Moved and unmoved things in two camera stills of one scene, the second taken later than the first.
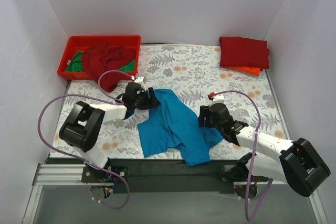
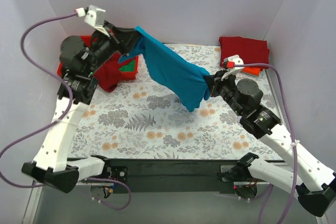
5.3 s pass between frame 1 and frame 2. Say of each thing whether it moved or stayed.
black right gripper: moved
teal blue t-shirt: moved
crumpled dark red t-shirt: stayed
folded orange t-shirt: stayed
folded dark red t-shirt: stayed
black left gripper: moved
